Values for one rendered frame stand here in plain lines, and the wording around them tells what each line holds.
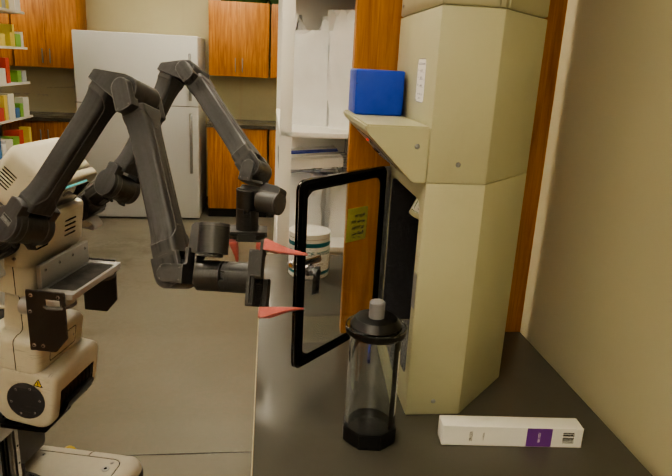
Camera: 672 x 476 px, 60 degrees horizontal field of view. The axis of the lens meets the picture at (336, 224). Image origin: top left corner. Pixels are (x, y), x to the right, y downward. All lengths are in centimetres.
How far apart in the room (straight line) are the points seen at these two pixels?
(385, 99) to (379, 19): 24
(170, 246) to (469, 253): 56
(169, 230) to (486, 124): 61
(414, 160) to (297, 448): 55
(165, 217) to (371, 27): 63
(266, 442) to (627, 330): 73
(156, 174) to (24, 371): 75
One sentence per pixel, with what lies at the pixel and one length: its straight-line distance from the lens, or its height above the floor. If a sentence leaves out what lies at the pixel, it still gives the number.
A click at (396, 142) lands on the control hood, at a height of 148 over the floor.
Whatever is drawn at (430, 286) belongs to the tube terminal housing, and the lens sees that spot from 111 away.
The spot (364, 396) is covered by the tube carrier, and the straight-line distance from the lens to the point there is 107.
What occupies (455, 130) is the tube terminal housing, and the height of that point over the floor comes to 151.
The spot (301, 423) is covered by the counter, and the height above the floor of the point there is 94.
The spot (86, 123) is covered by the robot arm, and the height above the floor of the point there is 146.
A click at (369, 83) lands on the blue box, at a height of 157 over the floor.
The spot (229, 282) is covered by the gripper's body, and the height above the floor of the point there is 122.
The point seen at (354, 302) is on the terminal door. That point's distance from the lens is 136.
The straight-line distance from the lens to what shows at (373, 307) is 103.
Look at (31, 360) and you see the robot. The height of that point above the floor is 84.
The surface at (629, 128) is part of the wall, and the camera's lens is 131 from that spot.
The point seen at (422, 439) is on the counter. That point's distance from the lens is 117.
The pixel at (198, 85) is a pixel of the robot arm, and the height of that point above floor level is 153.
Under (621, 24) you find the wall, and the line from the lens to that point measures 139.
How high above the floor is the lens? 161
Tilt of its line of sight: 15 degrees down
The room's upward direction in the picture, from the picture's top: 3 degrees clockwise
